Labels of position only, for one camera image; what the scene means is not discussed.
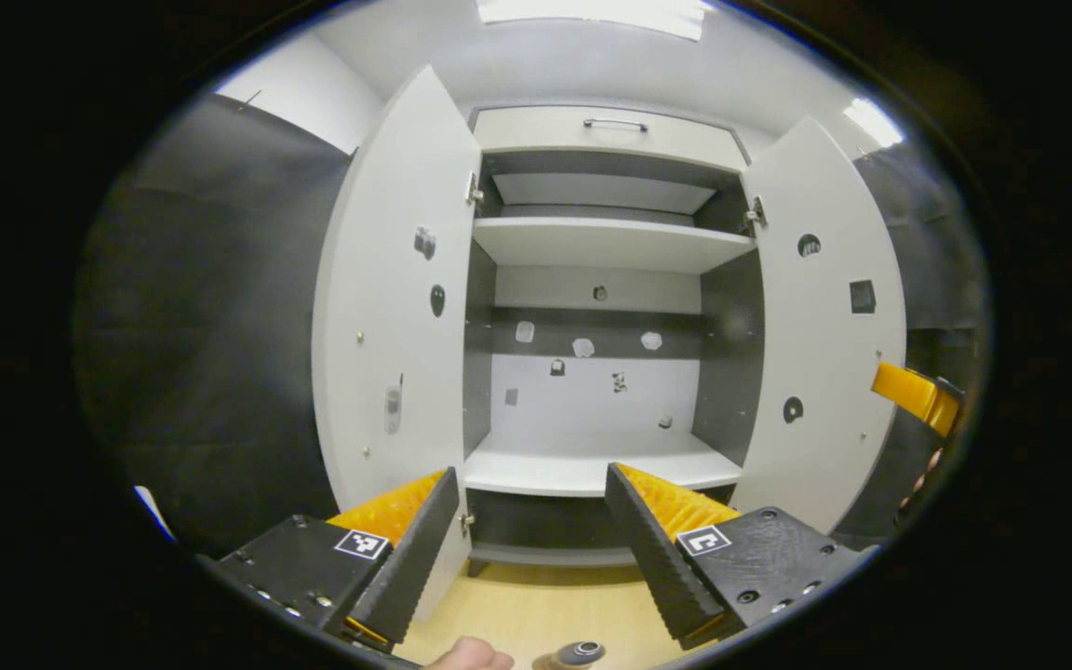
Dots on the narrow white cabinet shelf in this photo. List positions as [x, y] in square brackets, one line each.
[592, 191]

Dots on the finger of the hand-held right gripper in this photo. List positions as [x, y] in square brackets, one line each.
[913, 391]

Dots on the white cabinet door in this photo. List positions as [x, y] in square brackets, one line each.
[824, 354]
[387, 326]

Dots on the silver bottle with colourful label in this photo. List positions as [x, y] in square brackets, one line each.
[578, 651]

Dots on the white cabinet with grey interior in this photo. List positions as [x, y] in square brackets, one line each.
[592, 400]

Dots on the black backdrop cloth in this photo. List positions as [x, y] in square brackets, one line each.
[927, 270]
[201, 326]

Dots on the small ceiling light panel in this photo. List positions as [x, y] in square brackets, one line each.
[871, 121]

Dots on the white cabinet drawer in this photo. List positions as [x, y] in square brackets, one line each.
[545, 135]

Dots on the large ceiling light panel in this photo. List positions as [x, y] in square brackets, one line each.
[592, 11]

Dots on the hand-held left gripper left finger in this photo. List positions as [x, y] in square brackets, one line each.
[410, 568]

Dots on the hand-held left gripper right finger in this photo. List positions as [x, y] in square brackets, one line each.
[662, 568]

